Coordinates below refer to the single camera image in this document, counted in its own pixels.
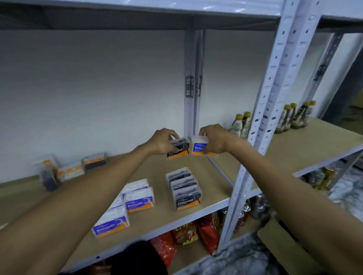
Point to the person's left hand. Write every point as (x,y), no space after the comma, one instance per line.
(160,143)

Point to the person's right hand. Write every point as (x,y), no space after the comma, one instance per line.
(219,140)

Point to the person's right thumb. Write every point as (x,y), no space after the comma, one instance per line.
(207,150)

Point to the person's left thumb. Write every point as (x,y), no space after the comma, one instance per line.
(173,150)

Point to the black floss pick box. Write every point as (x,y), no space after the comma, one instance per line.
(178,173)
(94,161)
(180,150)
(187,198)
(48,177)
(183,182)

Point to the white blue-label floss pick box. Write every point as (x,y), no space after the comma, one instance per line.
(139,199)
(198,148)
(117,201)
(135,184)
(111,222)

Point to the person's left forearm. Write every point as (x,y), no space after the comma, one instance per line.
(79,204)

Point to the person's right forearm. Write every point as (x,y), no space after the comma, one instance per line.
(289,198)

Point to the yellow-capped drink bottle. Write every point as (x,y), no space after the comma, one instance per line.
(311,109)
(292,113)
(236,126)
(300,117)
(282,120)
(246,124)

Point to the white metal shelving rack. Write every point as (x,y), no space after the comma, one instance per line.
(309,147)
(170,215)

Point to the red drink can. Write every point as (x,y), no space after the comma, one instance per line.
(243,216)

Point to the silver drink can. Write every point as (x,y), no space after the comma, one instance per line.
(258,206)

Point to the red snack bag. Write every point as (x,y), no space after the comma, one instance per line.
(165,249)
(209,232)

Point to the orange snack bag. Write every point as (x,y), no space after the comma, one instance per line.
(185,233)

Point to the white orange-label floss pick box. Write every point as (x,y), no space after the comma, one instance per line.
(71,171)

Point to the person's black clothing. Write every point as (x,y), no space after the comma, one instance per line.
(139,260)

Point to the yellow-label bottle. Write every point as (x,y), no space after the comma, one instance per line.
(323,178)

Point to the brown cardboard box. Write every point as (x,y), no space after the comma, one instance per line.
(286,252)

